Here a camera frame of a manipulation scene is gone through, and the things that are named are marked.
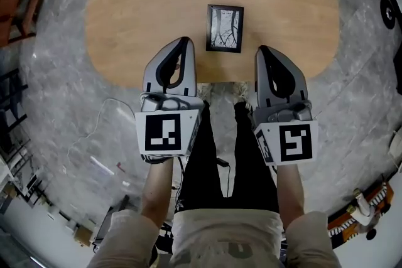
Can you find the person's white shoe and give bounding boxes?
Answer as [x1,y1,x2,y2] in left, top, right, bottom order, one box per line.
[234,81,254,111]
[197,82,218,102]

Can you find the person's right white shoe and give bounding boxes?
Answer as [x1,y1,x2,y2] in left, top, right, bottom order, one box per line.
[234,81,254,111]

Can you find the person's left forearm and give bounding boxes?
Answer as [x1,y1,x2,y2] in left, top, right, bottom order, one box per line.
[140,156,175,232]

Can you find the person's right forearm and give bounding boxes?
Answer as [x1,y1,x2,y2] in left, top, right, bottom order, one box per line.
[274,162,308,227]

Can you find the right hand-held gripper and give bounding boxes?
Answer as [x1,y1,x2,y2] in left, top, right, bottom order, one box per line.
[249,45,319,166]

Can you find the wooden coffee table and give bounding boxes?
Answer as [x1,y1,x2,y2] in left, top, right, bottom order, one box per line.
[84,0,342,90]

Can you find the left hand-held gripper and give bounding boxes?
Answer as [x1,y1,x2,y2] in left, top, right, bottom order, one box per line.
[134,36,205,164]

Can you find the person's black trousers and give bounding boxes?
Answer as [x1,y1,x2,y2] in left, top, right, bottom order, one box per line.
[173,99,281,215]

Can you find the black framed picture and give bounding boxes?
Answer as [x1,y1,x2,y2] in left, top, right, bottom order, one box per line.
[205,4,245,55]

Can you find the black box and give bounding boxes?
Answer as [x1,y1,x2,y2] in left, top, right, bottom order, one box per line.
[394,50,402,99]

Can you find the person's left white shoe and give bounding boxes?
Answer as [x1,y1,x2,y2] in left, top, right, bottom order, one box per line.
[197,82,218,102]

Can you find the white round stool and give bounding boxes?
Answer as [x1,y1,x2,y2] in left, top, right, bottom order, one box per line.
[389,125,402,174]

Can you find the person's white shirt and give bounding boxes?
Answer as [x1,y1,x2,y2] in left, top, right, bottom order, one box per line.
[90,208,344,268]

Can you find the white plush toy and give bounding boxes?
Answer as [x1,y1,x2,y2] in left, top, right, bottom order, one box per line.
[352,187,378,241]

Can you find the black cart wheel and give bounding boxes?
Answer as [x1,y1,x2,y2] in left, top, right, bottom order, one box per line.
[379,0,397,31]

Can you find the orange striped mat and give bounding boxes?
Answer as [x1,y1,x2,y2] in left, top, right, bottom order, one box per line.
[327,181,395,242]

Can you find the white floor cable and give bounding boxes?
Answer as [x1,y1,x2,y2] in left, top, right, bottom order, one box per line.
[67,98,136,167]

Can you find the dark wooden side table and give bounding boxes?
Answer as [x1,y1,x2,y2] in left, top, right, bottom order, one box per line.
[92,194,131,250]

